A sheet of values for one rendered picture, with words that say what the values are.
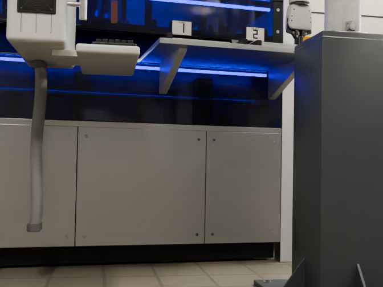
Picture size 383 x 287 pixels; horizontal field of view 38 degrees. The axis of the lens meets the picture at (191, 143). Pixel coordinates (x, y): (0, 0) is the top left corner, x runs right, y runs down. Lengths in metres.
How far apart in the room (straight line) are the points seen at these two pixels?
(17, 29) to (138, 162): 0.82
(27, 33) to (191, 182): 0.99
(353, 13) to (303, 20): 0.40
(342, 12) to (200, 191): 0.97
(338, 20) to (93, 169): 1.12
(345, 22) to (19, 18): 1.03
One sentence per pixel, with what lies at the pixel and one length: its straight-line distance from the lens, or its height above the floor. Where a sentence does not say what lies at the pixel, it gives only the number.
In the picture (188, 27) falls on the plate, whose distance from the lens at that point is 2.45.
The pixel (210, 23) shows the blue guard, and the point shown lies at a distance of 2.49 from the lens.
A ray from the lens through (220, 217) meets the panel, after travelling 2.44.
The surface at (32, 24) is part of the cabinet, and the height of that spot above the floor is 0.85.
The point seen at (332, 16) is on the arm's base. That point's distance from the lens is 1.93.
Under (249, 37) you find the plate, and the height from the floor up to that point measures 1.00.
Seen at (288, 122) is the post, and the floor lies 0.63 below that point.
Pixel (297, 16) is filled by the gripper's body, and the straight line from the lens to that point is 2.29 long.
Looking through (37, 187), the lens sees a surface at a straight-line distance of 2.06.
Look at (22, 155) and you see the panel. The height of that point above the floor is 0.45.
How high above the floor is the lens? 0.44
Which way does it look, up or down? 2 degrees up
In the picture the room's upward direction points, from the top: 1 degrees clockwise
